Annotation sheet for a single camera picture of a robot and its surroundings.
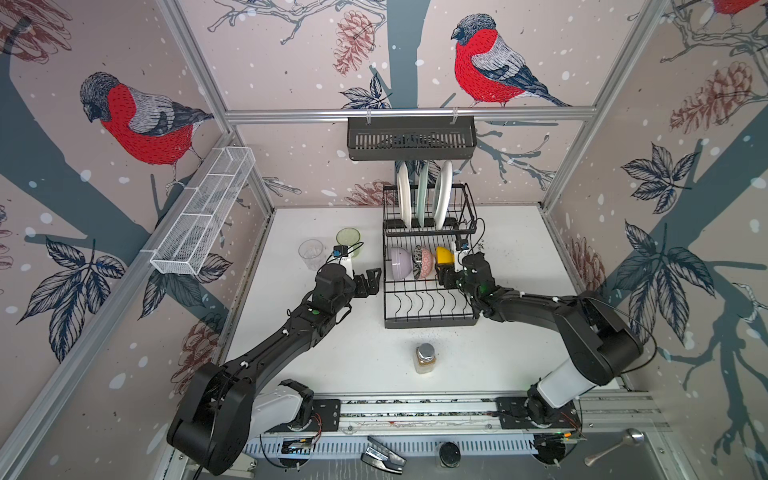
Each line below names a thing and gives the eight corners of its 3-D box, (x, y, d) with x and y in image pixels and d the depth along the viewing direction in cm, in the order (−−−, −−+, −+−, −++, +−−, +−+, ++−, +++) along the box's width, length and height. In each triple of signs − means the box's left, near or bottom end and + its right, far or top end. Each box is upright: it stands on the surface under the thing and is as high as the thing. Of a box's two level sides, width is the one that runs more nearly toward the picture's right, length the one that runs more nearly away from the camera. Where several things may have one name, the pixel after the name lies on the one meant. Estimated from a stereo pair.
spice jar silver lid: (415, 374, 82) (418, 361, 73) (414, 356, 85) (417, 342, 76) (431, 374, 82) (435, 361, 73) (430, 356, 85) (434, 342, 76)
